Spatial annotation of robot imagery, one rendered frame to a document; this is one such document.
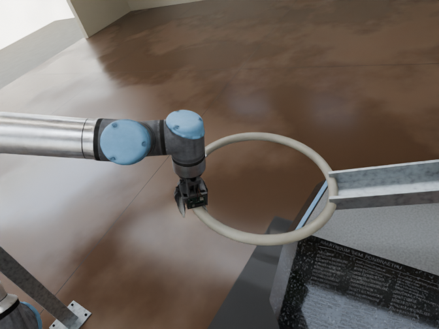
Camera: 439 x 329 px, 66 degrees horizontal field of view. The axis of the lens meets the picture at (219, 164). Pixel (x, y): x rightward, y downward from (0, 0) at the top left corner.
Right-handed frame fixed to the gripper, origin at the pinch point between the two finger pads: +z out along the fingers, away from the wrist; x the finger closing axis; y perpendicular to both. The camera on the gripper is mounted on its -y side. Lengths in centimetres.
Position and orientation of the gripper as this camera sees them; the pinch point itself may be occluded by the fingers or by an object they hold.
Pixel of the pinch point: (192, 208)
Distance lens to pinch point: 109.8
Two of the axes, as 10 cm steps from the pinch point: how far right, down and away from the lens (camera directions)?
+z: 0.1, 7.3, 6.8
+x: 9.6, -2.0, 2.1
